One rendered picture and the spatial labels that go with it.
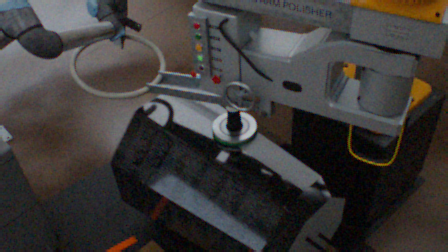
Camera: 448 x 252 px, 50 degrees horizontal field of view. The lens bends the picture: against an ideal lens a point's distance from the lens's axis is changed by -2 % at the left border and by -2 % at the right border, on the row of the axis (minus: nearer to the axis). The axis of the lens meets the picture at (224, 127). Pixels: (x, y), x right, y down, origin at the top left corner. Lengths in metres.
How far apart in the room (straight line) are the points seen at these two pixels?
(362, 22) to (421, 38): 0.19
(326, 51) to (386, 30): 0.25
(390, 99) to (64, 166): 2.42
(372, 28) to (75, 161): 2.48
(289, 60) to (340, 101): 0.26
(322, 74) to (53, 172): 2.26
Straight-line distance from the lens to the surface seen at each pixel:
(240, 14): 1.90
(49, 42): 2.06
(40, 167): 3.67
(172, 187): 2.42
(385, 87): 1.83
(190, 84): 2.44
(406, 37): 1.66
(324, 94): 1.92
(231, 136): 2.35
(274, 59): 1.92
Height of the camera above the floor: 2.47
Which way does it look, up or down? 43 degrees down
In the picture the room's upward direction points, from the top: 4 degrees counter-clockwise
